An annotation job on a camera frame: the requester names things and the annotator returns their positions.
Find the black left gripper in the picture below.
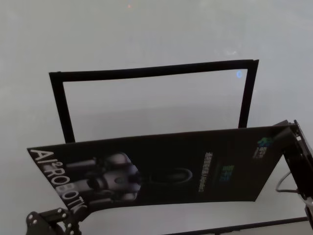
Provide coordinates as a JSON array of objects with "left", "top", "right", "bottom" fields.
[{"left": 24, "top": 208, "right": 87, "bottom": 235}]

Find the grey right gripper cable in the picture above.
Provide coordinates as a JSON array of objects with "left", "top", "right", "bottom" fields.
[{"left": 275, "top": 170, "right": 301, "bottom": 194}]

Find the black robot print poster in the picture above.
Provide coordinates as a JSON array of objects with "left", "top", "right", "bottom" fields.
[{"left": 26, "top": 124, "right": 295, "bottom": 213}]

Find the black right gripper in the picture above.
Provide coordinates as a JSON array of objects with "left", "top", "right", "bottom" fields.
[{"left": 271, "top": 119, "right": 313, "bottom": 204}]

